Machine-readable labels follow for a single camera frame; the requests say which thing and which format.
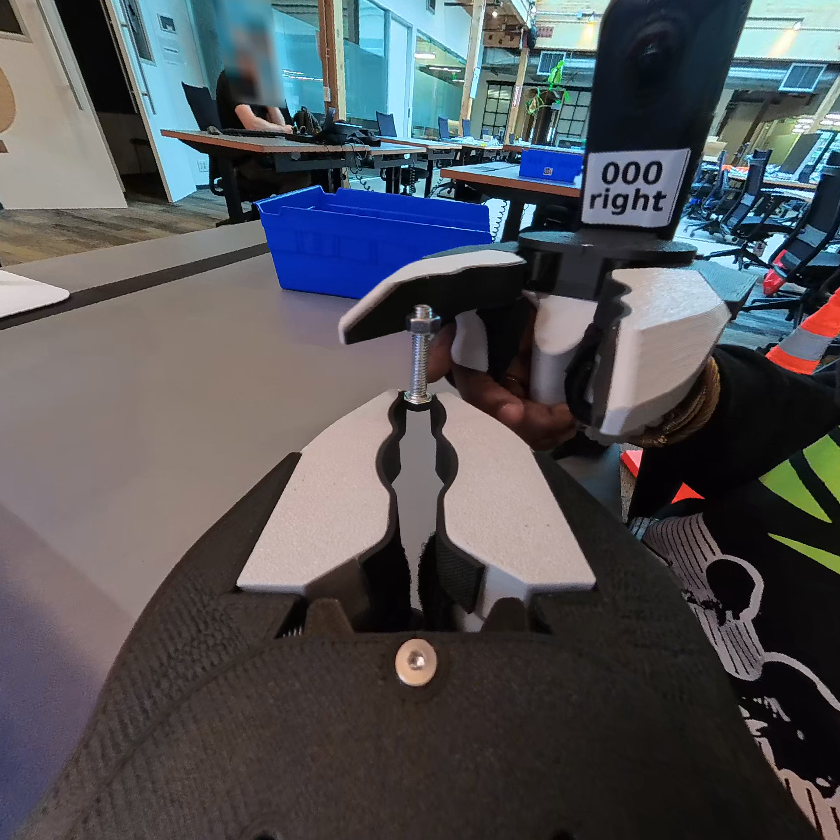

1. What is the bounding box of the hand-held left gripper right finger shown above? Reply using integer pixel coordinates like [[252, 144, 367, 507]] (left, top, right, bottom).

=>
[[427, 389, 595, 618]]

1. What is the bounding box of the gold bracelet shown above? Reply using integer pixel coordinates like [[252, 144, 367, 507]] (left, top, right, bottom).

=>
[[628, 352, 724, 451]]

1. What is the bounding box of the blue plastic bin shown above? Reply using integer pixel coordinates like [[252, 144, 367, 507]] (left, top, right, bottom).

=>
[[518, 146, 588, 186], [256, 185, 497, 301]]

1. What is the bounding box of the green plant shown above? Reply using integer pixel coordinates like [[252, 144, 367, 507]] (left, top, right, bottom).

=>
[[524, 58, 569, 119]]

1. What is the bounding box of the wooden pillar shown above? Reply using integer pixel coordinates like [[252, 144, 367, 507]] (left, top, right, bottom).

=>
[[318, 0, 346, 128]]

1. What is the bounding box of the orange traffic cone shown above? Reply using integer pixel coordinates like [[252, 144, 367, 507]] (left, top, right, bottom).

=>
[[764, 288, 840, 378]]

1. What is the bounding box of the white sign stand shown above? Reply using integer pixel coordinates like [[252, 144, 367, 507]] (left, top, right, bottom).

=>
[[0, 268, 72, 321]]

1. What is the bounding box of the wooden office desk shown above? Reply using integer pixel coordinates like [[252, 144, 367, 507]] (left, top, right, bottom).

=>
[[439, 161, 586, 240], [161, 126, 437, 227]]

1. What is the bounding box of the black printed shirt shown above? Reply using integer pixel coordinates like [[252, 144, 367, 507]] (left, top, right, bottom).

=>
[[636, 424, 840, 840]]

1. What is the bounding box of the small red object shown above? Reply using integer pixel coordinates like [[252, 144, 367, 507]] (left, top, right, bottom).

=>
[[619, 448, 704, 508]]

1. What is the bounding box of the person's right forearm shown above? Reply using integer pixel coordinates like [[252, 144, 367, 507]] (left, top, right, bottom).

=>
[[625, 344, 840, 522]]

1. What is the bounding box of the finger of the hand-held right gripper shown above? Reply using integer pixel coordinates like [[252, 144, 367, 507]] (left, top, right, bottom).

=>
[[528, 266, 733, 443], [338, 250, 530, 376]]

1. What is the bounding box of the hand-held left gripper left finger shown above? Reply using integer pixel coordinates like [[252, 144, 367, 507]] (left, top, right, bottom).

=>
[[237, 389, 412, 618]]

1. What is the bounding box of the long thin silver bolt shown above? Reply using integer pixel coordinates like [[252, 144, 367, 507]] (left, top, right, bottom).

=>
[[403, 305, 445, 406]]

